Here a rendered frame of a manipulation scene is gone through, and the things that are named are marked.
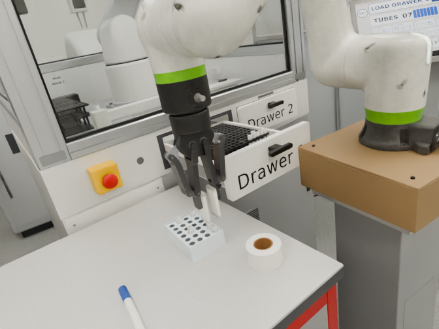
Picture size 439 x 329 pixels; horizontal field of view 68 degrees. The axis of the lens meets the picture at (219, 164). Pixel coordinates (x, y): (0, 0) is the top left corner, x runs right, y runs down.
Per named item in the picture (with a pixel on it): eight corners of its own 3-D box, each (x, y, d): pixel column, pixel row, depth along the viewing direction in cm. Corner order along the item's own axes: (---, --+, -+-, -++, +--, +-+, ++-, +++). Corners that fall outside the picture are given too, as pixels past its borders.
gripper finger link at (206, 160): (191, 137, 63) (196, 134, 64) (207, 184, 68) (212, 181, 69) (201, 140, 60) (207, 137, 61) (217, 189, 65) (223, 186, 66)
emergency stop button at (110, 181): (121, 185, 86) (116, 172, 85) (106, 192, 84) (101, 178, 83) (117, 183, 88) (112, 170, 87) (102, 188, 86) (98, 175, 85)
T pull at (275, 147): (293, 147, 78) (292, 141, 78) (272, 158, 75) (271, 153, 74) (282, 145, 81) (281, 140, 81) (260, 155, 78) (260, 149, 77)
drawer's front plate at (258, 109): (298, 115, 130) (295, 87, 126) (243, 138, 116) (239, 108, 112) (294, 114, 132) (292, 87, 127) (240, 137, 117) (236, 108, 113)
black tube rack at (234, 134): (271, 153, 94) (269, 132, 91) (224, 175, 85) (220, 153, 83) (225, 140, 111) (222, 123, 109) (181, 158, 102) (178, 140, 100)
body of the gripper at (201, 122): (177, 118, 54) (188, 168, 58) (217, 105, 58) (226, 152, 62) (159, 113, 60) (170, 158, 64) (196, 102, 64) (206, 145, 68)
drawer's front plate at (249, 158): (311, 158, 90) (309, 121, 85) (231, 202, 75) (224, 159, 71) (306, 157, 91) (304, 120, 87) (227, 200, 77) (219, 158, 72)
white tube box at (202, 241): (225, 243, 71) (223, 229, 69) (193, 262, 67) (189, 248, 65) (196, 222, 81) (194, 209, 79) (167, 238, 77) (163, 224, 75)
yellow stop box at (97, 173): (125, 186, 89) (117, 162, 86) (99, 197, 86) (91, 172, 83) (118, 181, 93) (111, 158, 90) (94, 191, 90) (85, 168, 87)
